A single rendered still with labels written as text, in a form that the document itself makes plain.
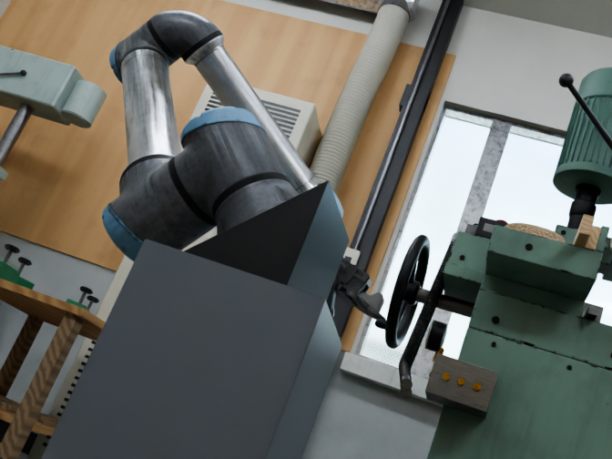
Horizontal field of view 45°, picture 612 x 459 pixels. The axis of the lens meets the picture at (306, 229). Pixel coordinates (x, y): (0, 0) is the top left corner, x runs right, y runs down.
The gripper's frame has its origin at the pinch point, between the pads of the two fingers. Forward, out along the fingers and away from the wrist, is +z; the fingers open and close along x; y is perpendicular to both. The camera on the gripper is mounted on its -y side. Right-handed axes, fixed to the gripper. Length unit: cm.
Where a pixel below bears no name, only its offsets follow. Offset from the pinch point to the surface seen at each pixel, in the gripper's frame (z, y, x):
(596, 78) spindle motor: 8, 80, -17
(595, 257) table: 36, 28, -43
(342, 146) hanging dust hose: -88, 69, 102
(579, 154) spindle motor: 17, 59, -17
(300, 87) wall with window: -133, 87, 115
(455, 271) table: 12.3, 15.8, -22.2
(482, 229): 10.5, 28.4, -20.1
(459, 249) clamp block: 9.2, 21.4, -20.2
